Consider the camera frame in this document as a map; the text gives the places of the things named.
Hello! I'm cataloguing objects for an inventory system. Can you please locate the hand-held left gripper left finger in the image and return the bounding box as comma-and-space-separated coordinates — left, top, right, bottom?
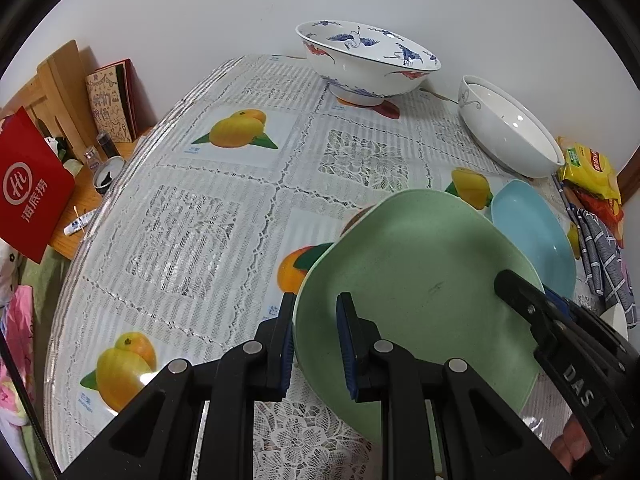
60, 291, 298, 480

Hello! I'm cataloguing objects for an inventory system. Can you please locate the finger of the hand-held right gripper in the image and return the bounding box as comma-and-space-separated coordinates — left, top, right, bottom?
493, 269, 571, 350
542, 285, 630, 362

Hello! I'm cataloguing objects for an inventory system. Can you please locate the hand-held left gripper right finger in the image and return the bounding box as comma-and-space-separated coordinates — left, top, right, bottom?
336, 292, 571, 480

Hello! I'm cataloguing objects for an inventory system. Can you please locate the white bowl with grey pattern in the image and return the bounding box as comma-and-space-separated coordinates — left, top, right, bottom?
458, 75, 566, 179
597, 304, 630, 342

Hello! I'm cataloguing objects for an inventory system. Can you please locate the light blue plate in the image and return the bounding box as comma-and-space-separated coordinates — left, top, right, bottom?
490, 179, 578, 301

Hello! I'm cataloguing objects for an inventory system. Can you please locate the green plate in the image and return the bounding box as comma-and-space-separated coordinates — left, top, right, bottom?
292, 188, 546, 446

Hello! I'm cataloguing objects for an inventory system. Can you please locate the small brown bowl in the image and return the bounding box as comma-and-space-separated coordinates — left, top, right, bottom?
340, 205, 376, 238

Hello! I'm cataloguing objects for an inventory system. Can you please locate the person's right hand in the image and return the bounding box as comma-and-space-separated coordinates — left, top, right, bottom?
550, 417, 601, 473

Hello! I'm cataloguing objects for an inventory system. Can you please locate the grey checked cloth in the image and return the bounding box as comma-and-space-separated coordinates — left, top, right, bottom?
552, 172, 640, 330

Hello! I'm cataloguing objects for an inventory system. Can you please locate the red snack bag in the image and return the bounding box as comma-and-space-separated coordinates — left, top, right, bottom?
570, 187, 626, 248

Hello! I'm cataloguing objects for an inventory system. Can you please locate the fruit print lace tablecloth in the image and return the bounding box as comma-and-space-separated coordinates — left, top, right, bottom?
42, 55, 626, 480

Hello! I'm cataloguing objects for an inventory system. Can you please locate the yellow snack bag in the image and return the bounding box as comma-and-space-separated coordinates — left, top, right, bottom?
556, 136, 622, 206

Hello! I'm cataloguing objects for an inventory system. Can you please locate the white tube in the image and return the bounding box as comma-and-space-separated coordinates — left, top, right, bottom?
64, 210, 93, 237

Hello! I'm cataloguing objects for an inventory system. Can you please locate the wooden side table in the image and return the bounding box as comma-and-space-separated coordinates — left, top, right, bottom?
47, 127, 153, 261

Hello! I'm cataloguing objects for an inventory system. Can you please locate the open tin can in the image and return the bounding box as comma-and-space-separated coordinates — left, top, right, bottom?
92, 156, 126, 196

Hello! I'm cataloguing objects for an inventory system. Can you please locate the pink cloth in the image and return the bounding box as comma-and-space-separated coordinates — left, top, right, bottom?
0, 285, 36, 426

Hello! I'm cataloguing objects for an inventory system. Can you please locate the large bowl with crane print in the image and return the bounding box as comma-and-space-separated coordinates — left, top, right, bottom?
295, 20, 442, 107

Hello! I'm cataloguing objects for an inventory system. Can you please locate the small dark bottle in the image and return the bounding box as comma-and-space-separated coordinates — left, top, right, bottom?
95, 131, 117, 159

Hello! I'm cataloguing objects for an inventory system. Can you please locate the red paper bag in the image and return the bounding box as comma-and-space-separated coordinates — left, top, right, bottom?
0, 106, 77, 265

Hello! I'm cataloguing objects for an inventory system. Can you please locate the brown patterned book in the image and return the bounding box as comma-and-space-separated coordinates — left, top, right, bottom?
85, 65, 134, 144

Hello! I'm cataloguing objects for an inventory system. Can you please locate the red book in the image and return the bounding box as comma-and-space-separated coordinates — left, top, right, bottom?
119, 58, 139, 129

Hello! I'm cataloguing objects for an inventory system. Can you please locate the wooden chair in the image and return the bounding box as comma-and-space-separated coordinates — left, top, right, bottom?
0, 39, 96, 161

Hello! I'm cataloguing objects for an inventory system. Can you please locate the black cable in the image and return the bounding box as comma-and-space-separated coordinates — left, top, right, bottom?
0, 330, 62, 477

